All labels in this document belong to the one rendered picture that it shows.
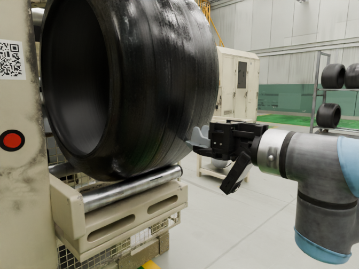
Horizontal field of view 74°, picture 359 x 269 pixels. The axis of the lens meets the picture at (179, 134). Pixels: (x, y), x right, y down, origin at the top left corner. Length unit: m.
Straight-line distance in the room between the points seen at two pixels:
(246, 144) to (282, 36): 12.10
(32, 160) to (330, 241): 0.60
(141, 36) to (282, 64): 11.94
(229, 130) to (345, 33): 11.30
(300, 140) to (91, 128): 0.76
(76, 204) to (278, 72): 12.09
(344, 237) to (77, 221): 0.49
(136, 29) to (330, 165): 0.41
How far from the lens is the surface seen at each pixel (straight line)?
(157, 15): 0.54
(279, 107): 12.26
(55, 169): 0.86
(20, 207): 0.64
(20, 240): 0.67
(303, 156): 0.45
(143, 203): 0.68
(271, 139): 0.47
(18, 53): 0.60
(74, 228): 0.57
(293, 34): 12.39
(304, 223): 0.49
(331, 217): 0.47
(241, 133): 0.51
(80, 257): 0.63
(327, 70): 5.75
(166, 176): 0.74
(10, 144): 0.60
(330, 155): 0.44
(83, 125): 0.99
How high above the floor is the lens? 1.16
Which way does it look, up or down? 11 degrees down
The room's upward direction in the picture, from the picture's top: straight up
